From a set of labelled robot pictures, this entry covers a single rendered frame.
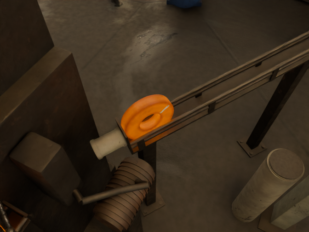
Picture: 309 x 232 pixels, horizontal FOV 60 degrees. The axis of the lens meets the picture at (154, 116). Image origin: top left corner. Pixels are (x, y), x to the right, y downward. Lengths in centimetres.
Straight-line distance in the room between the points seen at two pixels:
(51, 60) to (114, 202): 44
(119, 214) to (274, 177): 51
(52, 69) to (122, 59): 132
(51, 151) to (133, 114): 22
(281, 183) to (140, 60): 132
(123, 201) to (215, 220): 66
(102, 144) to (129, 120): 10
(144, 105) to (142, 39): 147
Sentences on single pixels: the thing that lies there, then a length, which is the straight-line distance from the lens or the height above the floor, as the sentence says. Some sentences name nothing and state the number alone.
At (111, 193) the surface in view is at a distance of 81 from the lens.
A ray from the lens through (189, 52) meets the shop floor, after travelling 204.
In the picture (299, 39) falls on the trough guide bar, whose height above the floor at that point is 74.
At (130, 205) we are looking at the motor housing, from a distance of 86.
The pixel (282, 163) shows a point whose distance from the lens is 99.
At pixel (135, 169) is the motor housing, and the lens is 88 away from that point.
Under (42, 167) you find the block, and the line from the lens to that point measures 63.
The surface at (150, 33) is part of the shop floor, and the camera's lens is 219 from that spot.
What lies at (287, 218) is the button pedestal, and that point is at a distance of 136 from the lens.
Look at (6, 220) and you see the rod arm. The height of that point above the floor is 90.
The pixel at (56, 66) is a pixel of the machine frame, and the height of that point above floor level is 87.
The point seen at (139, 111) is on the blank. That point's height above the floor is 78.
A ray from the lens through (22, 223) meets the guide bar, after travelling 70.
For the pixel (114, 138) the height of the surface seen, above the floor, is 70.
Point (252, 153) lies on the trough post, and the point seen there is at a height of 2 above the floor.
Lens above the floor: 133
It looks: 55 degrees down
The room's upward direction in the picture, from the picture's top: straight up
